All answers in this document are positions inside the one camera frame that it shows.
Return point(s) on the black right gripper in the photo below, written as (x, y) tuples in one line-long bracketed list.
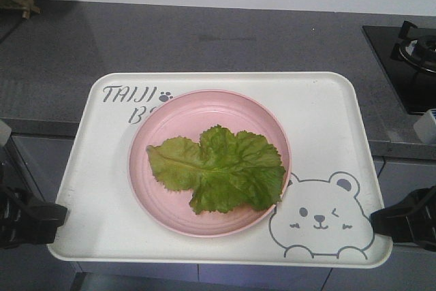
[(410, 220)]

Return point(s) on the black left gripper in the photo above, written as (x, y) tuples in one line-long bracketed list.
[(25, 219)]

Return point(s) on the pink round plate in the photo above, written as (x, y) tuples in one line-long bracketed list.
[(188, 115)]

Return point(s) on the cream bear print tray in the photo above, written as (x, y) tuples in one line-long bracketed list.
[(321, 220)]

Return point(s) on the green lettuce leaf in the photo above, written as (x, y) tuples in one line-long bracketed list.
[(223, 170)]

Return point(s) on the black gas stove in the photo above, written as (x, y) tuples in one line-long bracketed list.
[(407, 55)]

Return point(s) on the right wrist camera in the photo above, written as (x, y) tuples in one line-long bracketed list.
[(425, 127)]

